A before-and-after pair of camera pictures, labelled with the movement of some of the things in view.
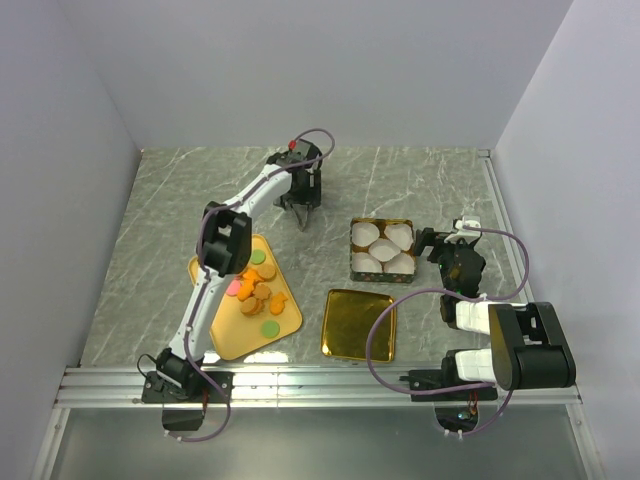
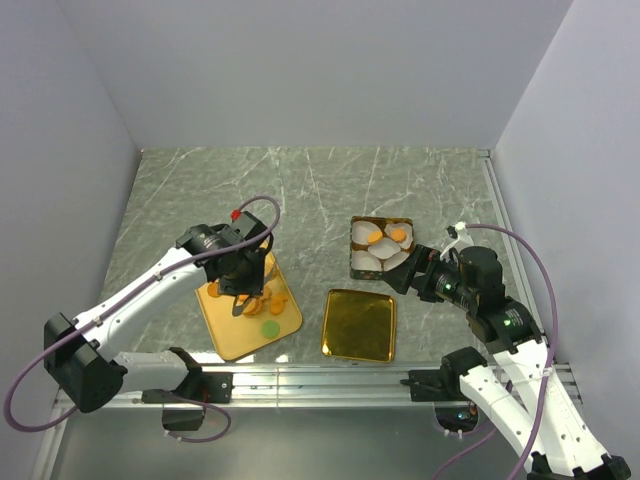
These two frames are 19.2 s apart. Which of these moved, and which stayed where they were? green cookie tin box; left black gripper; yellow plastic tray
Moved: left black gripper
Stayed: green cookie tin box; yellow plastic tray
